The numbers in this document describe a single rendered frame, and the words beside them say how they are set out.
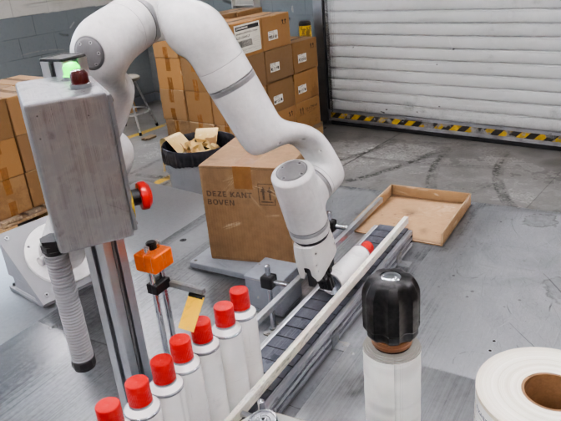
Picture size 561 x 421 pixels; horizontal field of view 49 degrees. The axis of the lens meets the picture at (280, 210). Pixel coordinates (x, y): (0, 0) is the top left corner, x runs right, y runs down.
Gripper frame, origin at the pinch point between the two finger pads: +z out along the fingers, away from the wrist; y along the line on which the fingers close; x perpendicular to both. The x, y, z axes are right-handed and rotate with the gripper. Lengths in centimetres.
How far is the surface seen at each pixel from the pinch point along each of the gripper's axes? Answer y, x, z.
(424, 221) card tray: -50, 4, 28
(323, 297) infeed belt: 0.9, -1.3, 5.0
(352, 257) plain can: -11.5, 1.0, 4.2
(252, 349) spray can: 29.2, 2.3, -15.6
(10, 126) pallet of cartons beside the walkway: -118, -291, 66
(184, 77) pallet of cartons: -245, -255, 108
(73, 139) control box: 37, -2, -66
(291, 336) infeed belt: 15.7, -0.7, -0.4
